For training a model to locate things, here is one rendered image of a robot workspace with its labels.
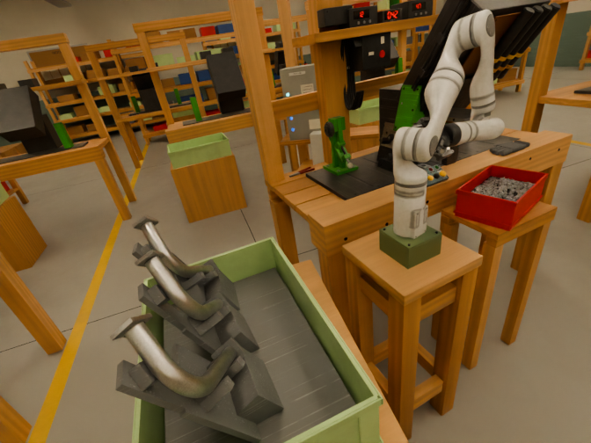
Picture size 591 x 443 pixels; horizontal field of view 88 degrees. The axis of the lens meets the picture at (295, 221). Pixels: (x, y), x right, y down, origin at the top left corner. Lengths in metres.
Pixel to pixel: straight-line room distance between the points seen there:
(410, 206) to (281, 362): 0.56
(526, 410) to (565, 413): 0.15
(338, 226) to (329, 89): 0.81
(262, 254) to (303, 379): 0.44
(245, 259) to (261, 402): 0.49
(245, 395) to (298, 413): 0.12
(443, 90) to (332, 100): 0.86
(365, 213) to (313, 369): 0.67
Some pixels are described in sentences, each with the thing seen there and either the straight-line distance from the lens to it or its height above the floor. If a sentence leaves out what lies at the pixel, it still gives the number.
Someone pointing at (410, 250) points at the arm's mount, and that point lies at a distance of 0.99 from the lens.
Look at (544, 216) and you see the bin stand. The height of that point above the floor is 0.78.
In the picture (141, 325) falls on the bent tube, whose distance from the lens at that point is 0.54.
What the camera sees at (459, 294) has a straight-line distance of 1.17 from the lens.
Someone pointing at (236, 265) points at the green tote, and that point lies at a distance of 1.05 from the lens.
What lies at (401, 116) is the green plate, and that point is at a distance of 1.65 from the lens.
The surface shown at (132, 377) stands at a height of 1.12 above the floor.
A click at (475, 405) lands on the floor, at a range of 1.80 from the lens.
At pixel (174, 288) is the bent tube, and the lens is 0.64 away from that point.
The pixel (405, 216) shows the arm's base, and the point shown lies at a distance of 0.99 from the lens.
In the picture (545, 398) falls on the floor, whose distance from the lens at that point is 1.92.
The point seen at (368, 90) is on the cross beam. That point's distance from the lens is 1.99.
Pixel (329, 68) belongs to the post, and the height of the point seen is 1.38.
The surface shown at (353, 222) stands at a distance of 1.24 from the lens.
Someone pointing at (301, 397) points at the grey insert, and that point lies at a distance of 0.76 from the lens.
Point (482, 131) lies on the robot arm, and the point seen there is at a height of 1.17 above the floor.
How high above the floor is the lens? 1.50
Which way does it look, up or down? 29 degrees down
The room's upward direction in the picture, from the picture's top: 9 degrees counter-clockwise
